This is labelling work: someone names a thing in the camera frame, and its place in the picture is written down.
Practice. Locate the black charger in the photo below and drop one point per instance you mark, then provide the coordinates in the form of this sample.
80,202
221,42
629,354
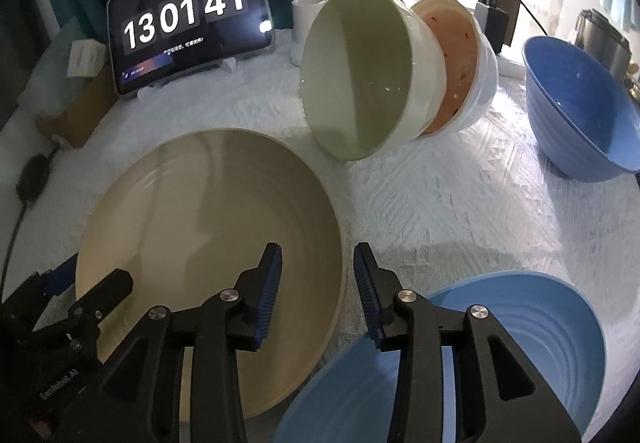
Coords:
497,28

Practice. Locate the cardboard box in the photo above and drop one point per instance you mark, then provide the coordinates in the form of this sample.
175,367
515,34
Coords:
75,123

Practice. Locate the tablet with clock display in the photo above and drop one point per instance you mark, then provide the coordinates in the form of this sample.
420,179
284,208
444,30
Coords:
190,18

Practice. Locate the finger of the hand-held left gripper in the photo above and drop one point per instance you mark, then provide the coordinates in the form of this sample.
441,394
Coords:
57,280
102,290

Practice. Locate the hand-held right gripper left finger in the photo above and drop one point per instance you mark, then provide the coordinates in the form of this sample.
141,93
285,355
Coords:
267,293

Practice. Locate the small white box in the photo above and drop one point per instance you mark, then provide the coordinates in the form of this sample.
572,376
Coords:
85,58

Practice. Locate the black round pouch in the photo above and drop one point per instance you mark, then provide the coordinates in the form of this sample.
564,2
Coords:
32,178

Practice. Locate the white charger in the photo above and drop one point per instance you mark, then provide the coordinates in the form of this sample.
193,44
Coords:
482,18

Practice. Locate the blue ribbed bowl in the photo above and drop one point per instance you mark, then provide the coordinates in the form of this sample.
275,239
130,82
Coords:
575,88

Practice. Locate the pale green bowl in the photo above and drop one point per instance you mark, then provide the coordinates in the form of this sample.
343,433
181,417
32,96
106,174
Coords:
350,73

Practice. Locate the white bowl with pink inside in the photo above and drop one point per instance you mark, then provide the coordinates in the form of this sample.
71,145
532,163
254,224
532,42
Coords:
460,63

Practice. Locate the white power strip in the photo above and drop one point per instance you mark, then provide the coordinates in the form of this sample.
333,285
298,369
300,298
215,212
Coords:
505,65

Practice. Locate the clear plastic bag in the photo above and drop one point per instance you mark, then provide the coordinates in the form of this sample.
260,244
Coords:
45,88

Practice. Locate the beige and blue plate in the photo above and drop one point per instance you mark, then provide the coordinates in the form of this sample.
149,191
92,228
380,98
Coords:
540,323

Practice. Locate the white textured tablecloth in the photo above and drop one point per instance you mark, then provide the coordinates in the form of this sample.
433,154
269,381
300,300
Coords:
450,223

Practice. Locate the white desk lamp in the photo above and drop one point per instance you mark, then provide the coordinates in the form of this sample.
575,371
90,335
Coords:
305,23

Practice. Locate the beige ribbed plate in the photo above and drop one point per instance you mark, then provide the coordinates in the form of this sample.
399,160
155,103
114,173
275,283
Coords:
200,203

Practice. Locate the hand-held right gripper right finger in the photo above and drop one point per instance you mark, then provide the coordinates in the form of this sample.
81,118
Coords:
367,298

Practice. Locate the steel tumbler with dark lid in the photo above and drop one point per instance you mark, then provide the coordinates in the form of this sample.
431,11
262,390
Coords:
600,40

